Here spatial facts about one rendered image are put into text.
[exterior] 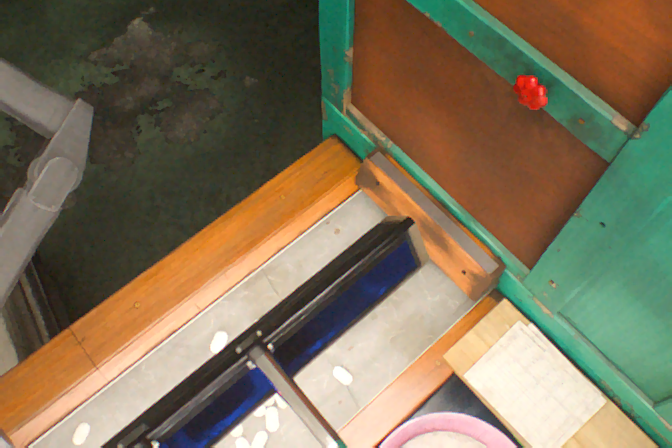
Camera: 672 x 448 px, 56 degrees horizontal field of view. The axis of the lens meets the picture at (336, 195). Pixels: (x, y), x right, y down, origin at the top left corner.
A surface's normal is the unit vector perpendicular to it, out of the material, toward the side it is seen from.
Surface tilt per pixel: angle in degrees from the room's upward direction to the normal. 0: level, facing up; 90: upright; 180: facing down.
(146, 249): 0
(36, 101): 35
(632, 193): 90
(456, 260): 66
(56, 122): 42
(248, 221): 0
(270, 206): 0
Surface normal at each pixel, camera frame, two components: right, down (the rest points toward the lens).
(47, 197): 0.54, -0.01
